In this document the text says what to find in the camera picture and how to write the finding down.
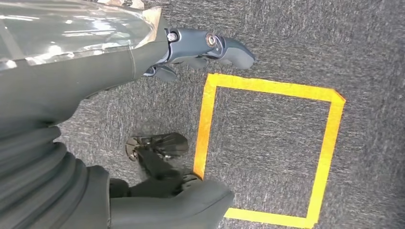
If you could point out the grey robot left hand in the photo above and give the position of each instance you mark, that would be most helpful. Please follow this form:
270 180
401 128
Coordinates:
63 72

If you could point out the yellow floor tape square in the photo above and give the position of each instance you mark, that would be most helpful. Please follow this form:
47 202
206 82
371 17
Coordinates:
205 126

